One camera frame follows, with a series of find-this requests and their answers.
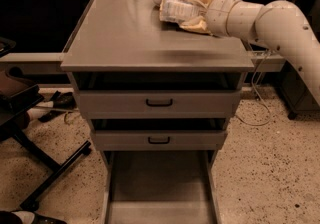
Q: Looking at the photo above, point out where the white cable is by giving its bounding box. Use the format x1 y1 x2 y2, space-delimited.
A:
234 0 288 127

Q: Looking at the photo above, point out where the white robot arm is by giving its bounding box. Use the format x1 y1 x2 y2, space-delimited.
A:
183 0 320 104

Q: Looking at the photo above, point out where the dark cabinet at right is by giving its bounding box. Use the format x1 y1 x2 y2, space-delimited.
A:
279 0 320 120

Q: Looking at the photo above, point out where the grey drawer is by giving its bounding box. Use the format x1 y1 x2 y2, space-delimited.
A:
101 151 222 224
91 131 227 151
75 90 240 119

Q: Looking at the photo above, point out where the black chair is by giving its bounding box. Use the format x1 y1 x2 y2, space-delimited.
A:
0 36 92 212

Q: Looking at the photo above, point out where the grey bottom drawer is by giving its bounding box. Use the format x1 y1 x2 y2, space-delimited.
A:
101 151 222 224

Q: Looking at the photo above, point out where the black white shoe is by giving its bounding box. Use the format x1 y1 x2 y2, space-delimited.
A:
0 211 67 224

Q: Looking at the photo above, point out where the brown yellow chip bag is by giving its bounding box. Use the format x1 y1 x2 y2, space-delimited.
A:
159 0 213 34

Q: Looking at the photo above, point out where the grey drawer cabinet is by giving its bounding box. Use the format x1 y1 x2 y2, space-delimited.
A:
59 0 255 224

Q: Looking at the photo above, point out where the grey middle drawer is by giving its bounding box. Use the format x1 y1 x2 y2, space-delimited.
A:
91 131 227 151

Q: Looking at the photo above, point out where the grey top drawer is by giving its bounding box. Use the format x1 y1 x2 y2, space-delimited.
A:
75 90 240 119

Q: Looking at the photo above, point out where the black shoe on floor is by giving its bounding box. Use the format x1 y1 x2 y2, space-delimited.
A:
38 91 76 123

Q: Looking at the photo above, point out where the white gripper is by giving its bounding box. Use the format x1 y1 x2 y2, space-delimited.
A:
179 0 240 37

